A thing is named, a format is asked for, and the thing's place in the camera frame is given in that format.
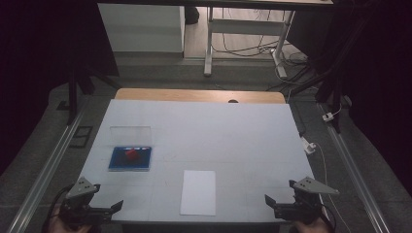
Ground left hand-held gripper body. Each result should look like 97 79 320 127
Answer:
57 177 115 227

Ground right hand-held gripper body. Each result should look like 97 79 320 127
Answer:
273 176 340 225

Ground blue ink pad box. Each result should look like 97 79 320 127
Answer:
108 125 154 173

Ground person's right hand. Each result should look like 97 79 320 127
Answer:
292 216 332 233

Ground person's left hand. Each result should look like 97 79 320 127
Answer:
48 207 95 233

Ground white plug adapter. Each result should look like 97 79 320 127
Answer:
301 136 318 155

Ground white paper sheet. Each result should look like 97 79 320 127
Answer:
179 170 217 216

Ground white table cover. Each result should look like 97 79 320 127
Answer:
79 98 323 224

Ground black metal stand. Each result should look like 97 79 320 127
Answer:
56 66 122 126

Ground black tripod stand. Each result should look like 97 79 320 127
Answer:
291 18 353 134

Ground dark curtain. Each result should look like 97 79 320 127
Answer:
0 0 120 178
288 0 412 188

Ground white cabinet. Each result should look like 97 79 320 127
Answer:
97 3 186 54

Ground black shoe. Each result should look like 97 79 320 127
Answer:
184 6 200 25

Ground white cable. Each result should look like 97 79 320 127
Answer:
314 142 354 233

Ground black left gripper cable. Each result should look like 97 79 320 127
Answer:
47 183 75 227

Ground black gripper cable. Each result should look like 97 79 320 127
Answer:
320 202 338 233
47 183 75 227

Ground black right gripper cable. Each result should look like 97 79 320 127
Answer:
320 202 338 233

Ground aluminium rail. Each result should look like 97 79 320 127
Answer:
5 105 86 233
318 102 392 233

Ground black floor cables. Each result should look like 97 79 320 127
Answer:
212 8 320 93

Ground white desk frame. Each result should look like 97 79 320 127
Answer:
203 6 296 80

